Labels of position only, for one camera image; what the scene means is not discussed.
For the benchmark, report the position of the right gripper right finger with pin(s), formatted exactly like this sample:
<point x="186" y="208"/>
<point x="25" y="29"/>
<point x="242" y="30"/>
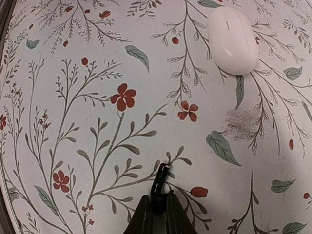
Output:
<point x="177" y="221"/>

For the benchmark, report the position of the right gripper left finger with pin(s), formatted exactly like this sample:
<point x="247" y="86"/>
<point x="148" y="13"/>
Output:
<point x="142" y="219"/>

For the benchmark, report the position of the closed white charging case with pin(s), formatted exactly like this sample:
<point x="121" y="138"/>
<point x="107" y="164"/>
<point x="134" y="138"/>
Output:
<point x="232" y="43"/>

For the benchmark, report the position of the floral patterned table mat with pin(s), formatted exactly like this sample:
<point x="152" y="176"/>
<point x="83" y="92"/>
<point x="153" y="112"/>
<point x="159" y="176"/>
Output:
<point x="96" y="94"/>

